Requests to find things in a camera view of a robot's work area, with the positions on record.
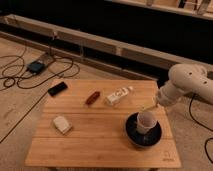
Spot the black eraser block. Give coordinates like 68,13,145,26
48,82,68,96

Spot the wooden frame rail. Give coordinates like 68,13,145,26
0,15,213,73

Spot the black bowl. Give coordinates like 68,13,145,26
125,112,162,148

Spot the blue power adapter box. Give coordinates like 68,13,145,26
27,61,45,74

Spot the black cable right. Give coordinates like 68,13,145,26
188,93,213,164

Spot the white paper cup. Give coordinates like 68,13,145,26
136,111,157,134

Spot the red-brown small bar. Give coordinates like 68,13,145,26
85,91,100,105

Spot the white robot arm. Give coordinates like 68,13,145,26
155,64,213,107

